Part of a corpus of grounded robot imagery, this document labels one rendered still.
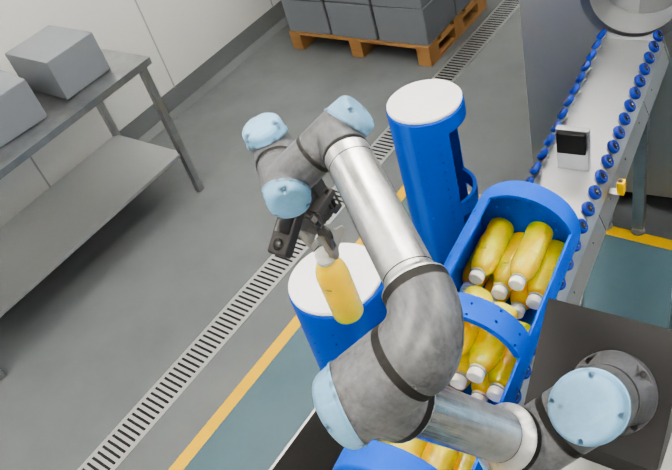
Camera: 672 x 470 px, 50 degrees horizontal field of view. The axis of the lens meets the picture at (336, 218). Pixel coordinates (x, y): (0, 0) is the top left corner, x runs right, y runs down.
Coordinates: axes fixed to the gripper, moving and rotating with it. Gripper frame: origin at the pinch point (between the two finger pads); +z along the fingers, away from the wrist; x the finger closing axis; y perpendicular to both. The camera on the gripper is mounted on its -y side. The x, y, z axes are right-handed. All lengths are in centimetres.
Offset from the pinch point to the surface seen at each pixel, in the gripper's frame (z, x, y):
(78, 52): 55, 245, 87
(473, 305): 27.9, -21.1, 13.8
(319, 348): 62, 30, 1
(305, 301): 46, 32, 7
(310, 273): 48, 37, 16
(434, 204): 97, 46, 82
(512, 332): 33.2, -29.9, 13.3
